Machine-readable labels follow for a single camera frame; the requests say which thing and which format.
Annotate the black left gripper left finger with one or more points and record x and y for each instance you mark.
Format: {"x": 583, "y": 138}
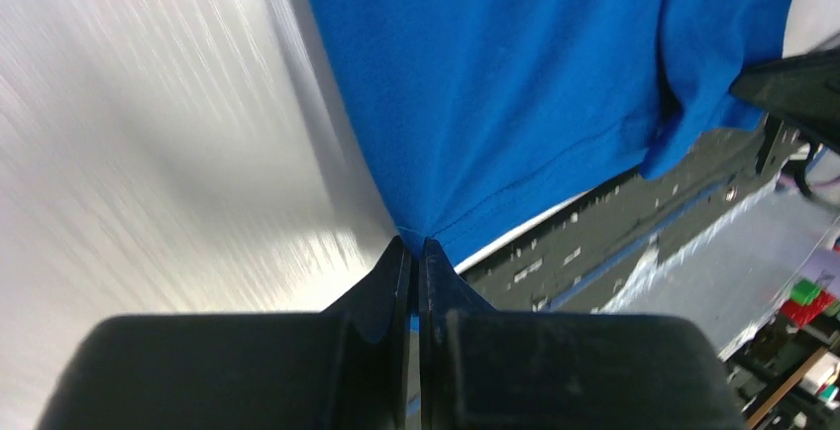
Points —
{"x": 344, "y": 367}

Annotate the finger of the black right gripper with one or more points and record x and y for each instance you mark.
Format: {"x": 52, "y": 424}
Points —
{"x": 802, "y": 90}

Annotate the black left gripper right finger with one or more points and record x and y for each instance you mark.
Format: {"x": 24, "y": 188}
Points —
{"x": 482, "y": 368}

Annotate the blue printed t shirt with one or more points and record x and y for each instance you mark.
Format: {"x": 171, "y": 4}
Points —
{"x": 475, "y": 116}

